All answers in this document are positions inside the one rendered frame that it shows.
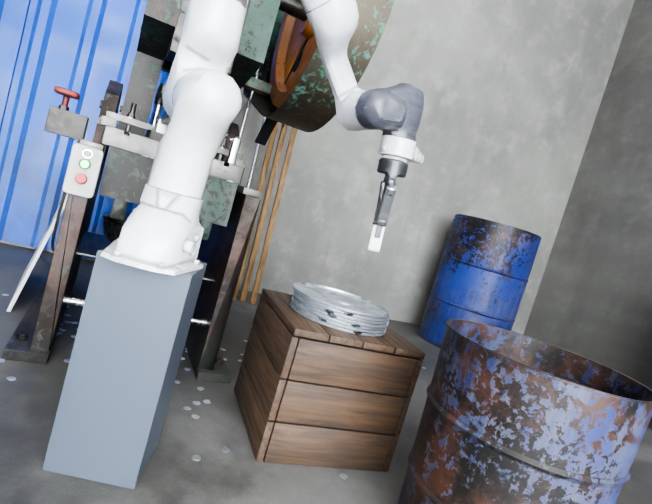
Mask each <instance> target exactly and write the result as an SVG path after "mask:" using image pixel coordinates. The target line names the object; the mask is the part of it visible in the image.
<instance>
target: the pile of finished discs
mask: <svg viewBox="0 0 652 504"><path fill-rule="evenodd" d="M314 300H316V299H313V300H311V299H309V298H307V297H305V296H303V295H301V294H299V293H298V292H296V291H295V290H294V292H293V295H292V298H291V303H290V306H291V308H292V309H293V310H294V311H296V312H297V313H299V314H300V315H302V316H304V317H306V318H308V319H310V320H312V321H314V322H317V323H319V324H322V325H325V326H328V327H331V328H334V329H337V330H340V331H344V332H348V333H352V334H356V333H354V332H357V334H358V335H363V336H382V335H384V334H385V332H386V328H387V326H388V323H389V317H390V316H389V315H388V316H387V317H384V318H375V317H367V316H362V315H357V314H353V313H349V312H345V311H342V310H338V309H335V308H332V307H329V306H326V305H323V304H321V303H318V302H316V301H314ZM297 309H298V310H297ZM353 331H354V332H353Z"/></svg>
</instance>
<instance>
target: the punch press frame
mask: <svg viewBox="0 0 652 504"><path fill-rule="evenodd" d="M280 3H281V0H250V3H249V7H248V10H247V14H246V18H245V22H244V25H243V29H242V33H241V38H240V43H239V48H238V52H237V53H236V55H235V59H234V63H233V66H232V70H231V74H229V75H228V76H230V77H232V78H233V79H234V81H235V82H236V84H237V85H238V87H239V88H240V89H241V88H242V87H243V86H244V85H245V84H246V83H247V81H248V80H249V79H250V78H251V77H252V76H253V75H254V74H255V73H256V72H257V71H258V69H259V68H260V67H261V66H262V65H263V64H264V60H265V57H266V53H267V49H268V46H269V42H270V38H271V35H272V31H273V27H274V24H275V20H276V16H277V13H278V9H279V6H280ZM181 4H182V0H147V4H146V8H145V12H144V17H143V22H142V24H141V28H140V29H141V32H140V37H139V42H138V47H137V52H136V56H135V60H134V64H133V68H132V72H131V76H130V80H129V84H128V88H127V92H126V95H125V99H124V103H123V106H121V105H120V109H119V111H120V112H121V115H123V116H127V114H128V113H129V111H130V107H131V104H132V102H133V103H136V104H137V106H136V111H135V114H134V115H136V116H135V119H136V120H138V121H141V122H144V123H147V124H148V120H149V116H150V112H151V108H152V104H153V100H154V96H155V92H156V89H157V85H158V81H159V77H160V73H161V70H162V71H164V72H167V73H169V74H170V71H171V67H172V63H173V62H169V61H167V60H165V58H166V54H167V50H168V47H169V44H170V41H171V39H172V36H173V33H174V30H175V27H176V24H177V20H178V16H179V12H180V8H181ZM153 161H154V159H151V158H148V157H145V156H142V155H138V154H135V153H131V152H128V151H125V150H121V149H118V148H115V147H111V146H110V148H109V152H108V156H107V160H106V164H105V168H104V172H103V176H102V180H101V184H100V188H99V192H98V194H99V195H103V196H107V197H111V198H114V201H113V205H112V209H111V213H110V217H111V218H114V219H118V220H124V217H125V213H126V209H127V205H128V202H130V203H134V204H138V205H139V204H140V199H141V196H142V193H143V190H144V187H145V184H147V183H148V180H149V176H150V172H151V168H152V165H153ZM237 187H238V184H236V183H233V182H229V181H226V180H223V179H219V178H216V177H212V176H208V180H207V183H206V187H205V190H204V193H203V197H202V199H201V200H204V201H203V204H202V208H201V211H200V215H199V223H200V224H201V226H202V227H203V229H204V230H203V234H202V239H203V240H208V238H209V234H210V231H211V227H212V223H213V224H217V225H221V226H225V227H227V223H228V219H229V216H230V212H231V208H232V205H233V201H234V197H235V194H236V190H237ZM84 302H85V299H81V298H75V297H69V296H64V300H63V304H68V305H74V306H80V307H83V306H84ZM191 324H195V325H201V326H206V325H207V319H203V318H197V317H192V320H191Z"/></svg>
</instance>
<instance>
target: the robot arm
mask: <svg viewBox="0 0 652 504"><path fill-rule="evenodd" d="M325 2H326V3H325ZM247 3H248V0H188V4H187V9H186V15H185V20H184V25H183V31H182V36H181V41H180V44H179V47H178V50H177V53H176V56H175V59H174V62H173V65H172V68H171V71H170V74H169V77H168V80H167V83H166V86H165V89H164V92H163V95H162V98H163V107H164V109H165V111H166V112H167V114H168V115H169V116H170V117H171V121H170V123H169V125H168V127H167V129H166V131H165V133H164V135H163V137H162V139H161V141H160V143H159V144H158V146H157V150H156V153H155V157H154V161H153V165H152V168H151V172H150V176H149V180H148V183H147V184H145V187H144V190H143V193H142V196H141V199H140V204H139V206H138V207H137V208H135V209H133V212H132V213H131V214H130V216H129V217H128V219H127V221H126V222H125V224H124V226H123V227H122V230H121V234H120V237H119V238H118V239H117V240H114V241H113V242H112V243H111V244H110V245H109V246H108V247H107V248H106V249H105V250H104V251H103V252H102V253H101V255H100V256H102V257H105V258H107V259H109V260H112V261H114V262H118V263H121V264H125V265H129V266H132V267H136V268H140V269H144V270H147V271H151V272H156V273H162V274H167V275H172V276H175V275H179V274H183V273H187V272H191V271H195V270H199V269H203V264H202V263H200V261H199V260H197V256H198V252H199V247H200V243H201V239H202V234H203V230H204V229H203V227H202V226H201V224H200V223H199V215H200V211H201V208H202V204H203V201H204V200H201V199H202V197H203V193H204V190H205V187H206V183H207V180H208V176H209V173H210V170H211V166H212V163H213V160H214V158H215V156H216V153H217V151H218V149H219V147H220V145H221V143H222V141H223V138H224V136H225V134H226V132H227V130H228V128H229V125H230V124H231V123H232V121H233V120H234V119H235V117H236V116H237V114H238V113H239V111H240V109H241V103H242V97H241V92H240V88H239V87H238V85H237V84H236V82H235V81H234V79H233V78H232V77H230V76H228V75H227V73H228V71H229V68H230V66H231V64H232V61H233V59H234V57H235V55H236V53H237V52H238V48H239V43H240V38H241V33H242V29H243V24H244V19H245V14H246V7H247ZM301 3H302V5H303V7H304V10H305V12H306V13H307V12H308V13H307V14H306V16H307V18H308V21H309V23H310V26H311V28H312V30H313V33H314V36H315V40H316V43H317V47H318V50H319V53H320V56H321V59H322V62H323V65H324V68H325V71H326V74H327V77H328V80H329V83H330V86H331V88H332V91H333V94H334V97H335V105H336V114H337V118H338V121H339V123H340V124H341V125H342V126H344V127H345V128H346V129H347V130H348V131H362V130H381V131H383V132H382V139H381V143H380V148H379V152H378V154H381V155H383V156H382V158H380V159H379V163H378V168H377V172H378V173H381V174H385V177H384V180H383V181H381V182H380V188H379V189H380V190H379V195H378V201H377V206H376V211H375V216H374V222H373V223H372V224H373V227H372V232H371V236H370V241H369V245H368V250H371V251H376V252H379V251H380V247H381V243H382V238H383V234H384V230H385V226H386V225H387V221H388V217H389V213H390V210H391V206H392V203H393V199H394V196H395V193H396V191H397V184H396V177H399V178H405V177H406V173H407V169H408V164H407V162H414V163H421V164H422V163H423V160H424V156H423V154H422V153H421V152H420V151H419V149H418V148H417V146H416V133H417V131H418V129H419V126H420V122H421V117H422V113H423V109H424V94H423V92H422V91H421V90H420V89H419V88H418V87H417V86H414V85H411V84H409V83H398V84H397V85H394V86H390V87H387V88H376V89H370V90H362V89H360V88H358V85H357V82H356V80H355V77H354V74H353V71H352V69H351V66H350V63H349V60H348V58H347V48H348V44H349V41H350V39H351V37H352V36H353V34H354V32H355V30H356V28H357V25H358V20H359V13H358V7H357V2H356V0H301ZM311 10H312V11H311ZM309 11H310V12H309ZM148 184H149V185H148Z"/></svg>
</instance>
